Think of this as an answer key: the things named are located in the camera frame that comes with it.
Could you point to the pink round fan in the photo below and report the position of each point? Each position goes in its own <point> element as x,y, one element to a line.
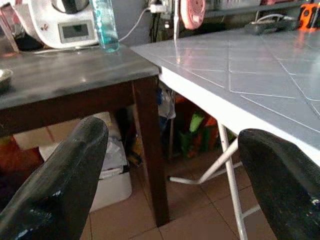
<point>192,12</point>

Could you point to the pink clear bottle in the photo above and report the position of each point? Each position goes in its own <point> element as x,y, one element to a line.
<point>7,25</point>

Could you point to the black handheld controller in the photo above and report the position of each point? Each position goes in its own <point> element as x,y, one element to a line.
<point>272,27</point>

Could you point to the blue and white bag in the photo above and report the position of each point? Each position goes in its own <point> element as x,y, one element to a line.
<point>165,105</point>

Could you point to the white kitchen appliance with screen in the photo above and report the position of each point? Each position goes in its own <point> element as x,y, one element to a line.
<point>42,27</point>

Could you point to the white wall plug adapter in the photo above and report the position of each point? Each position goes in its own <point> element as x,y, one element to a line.
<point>157,7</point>

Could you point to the orange and black device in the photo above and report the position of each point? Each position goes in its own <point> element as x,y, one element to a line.
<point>310,15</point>

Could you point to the white folding table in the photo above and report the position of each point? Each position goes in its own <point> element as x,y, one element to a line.
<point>250,75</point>

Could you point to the green and orange bag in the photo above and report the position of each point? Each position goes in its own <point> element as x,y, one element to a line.
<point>197,135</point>

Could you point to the stainless steel bowl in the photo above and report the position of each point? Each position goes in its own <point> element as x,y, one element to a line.
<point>3,78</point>

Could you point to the dark wooden table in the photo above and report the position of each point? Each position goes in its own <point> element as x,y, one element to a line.
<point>150,125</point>

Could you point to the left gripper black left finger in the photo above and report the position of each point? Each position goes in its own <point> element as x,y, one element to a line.
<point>50,187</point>

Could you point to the black rounded object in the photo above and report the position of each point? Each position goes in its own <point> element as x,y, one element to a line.
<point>27,42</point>

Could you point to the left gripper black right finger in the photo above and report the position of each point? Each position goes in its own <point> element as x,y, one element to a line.
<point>287,187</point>

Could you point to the white plastic box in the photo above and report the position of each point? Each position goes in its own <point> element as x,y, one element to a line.
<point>115,185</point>

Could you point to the clear blue plastic bottle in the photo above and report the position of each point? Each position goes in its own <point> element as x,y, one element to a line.
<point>106,25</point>

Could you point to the orange container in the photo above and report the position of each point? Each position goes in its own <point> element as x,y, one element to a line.
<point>17,155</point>

